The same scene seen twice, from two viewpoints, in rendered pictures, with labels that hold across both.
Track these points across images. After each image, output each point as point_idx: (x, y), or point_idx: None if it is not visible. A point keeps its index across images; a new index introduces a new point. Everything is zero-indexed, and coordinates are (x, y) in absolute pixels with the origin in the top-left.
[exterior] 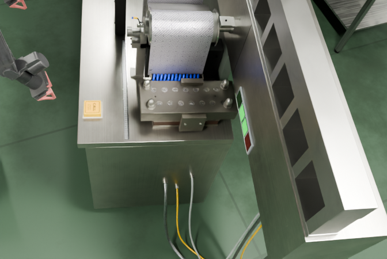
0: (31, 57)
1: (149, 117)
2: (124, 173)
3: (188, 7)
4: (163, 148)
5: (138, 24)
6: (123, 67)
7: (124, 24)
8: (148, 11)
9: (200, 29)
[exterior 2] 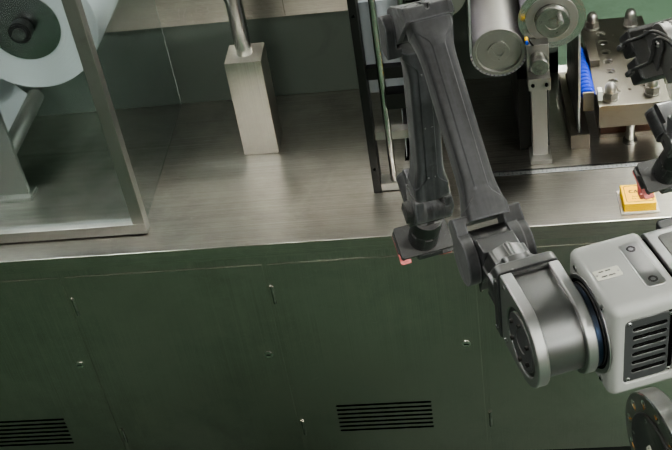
0: (668, 108)
1: None
2: None
3: None
4: None
5: (560, 18)
6: (528, 172)
7: None
8: (539, 0)
9: None
